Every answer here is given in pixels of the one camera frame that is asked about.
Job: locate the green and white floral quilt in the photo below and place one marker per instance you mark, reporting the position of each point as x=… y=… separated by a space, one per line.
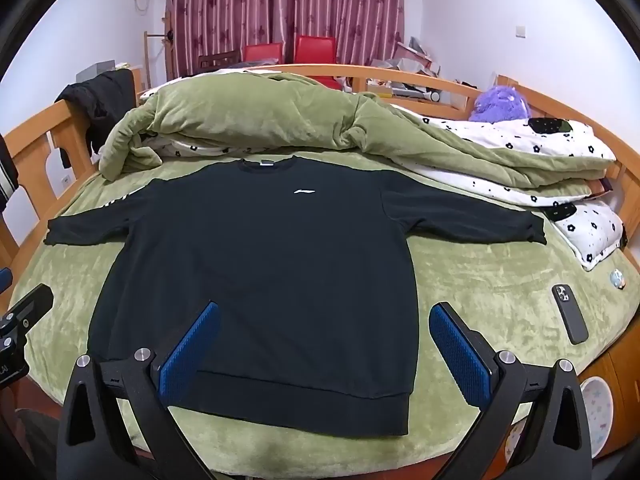
x=260 y=110

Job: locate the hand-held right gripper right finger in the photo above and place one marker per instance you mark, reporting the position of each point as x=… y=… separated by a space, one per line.
x=460 y=355

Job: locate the black sweatshirt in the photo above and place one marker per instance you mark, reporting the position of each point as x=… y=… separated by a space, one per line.
x=280 y=260

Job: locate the striped dark cloth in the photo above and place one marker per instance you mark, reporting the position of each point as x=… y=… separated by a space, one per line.
x=6 y=175

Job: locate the maroon floral curtain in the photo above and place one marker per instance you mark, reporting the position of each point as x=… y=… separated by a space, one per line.
x=300 y=0

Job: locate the dark wooden chair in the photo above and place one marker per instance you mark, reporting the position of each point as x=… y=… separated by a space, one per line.
x=217 y=60

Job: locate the small round badge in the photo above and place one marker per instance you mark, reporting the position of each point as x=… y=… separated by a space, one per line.
x=617 y=278

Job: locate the purple plush toy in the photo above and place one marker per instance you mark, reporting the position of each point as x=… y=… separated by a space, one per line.
x=500 y=102

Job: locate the wooden coat rack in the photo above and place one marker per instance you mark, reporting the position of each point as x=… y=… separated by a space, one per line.
x=148 y=60

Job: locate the cardboard box pile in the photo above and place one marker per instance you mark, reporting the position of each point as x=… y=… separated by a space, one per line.
x=415 y=60

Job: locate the black jacket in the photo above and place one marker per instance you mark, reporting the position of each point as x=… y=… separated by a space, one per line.
x=100 y=95

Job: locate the white floral pillow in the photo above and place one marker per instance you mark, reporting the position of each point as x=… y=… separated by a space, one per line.
x=592 y=232

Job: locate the grey box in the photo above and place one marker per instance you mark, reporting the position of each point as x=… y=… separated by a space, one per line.
x=97 y=69

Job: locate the green plush bed sheet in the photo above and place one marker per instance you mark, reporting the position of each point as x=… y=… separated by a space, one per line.
x=475 y=280

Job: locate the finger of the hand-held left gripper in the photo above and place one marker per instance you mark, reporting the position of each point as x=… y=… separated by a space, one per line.
x=4 y=280
x=30 y=305

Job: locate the black smartphone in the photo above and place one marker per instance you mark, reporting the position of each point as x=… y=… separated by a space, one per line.
x=570 y=312

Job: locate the white round dish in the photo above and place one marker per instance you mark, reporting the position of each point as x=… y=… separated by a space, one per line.
x=595 y=405

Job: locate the white light switch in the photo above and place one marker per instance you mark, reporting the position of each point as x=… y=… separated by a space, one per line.
x=521 y=31

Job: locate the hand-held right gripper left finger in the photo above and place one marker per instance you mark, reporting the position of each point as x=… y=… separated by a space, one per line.
x=187 y=355

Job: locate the wooden bed frame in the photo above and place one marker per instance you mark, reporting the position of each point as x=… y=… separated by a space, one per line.
x=35 y=130

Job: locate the red chair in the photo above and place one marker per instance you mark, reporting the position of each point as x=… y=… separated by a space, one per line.
x=315 y=50
x=262 y=53

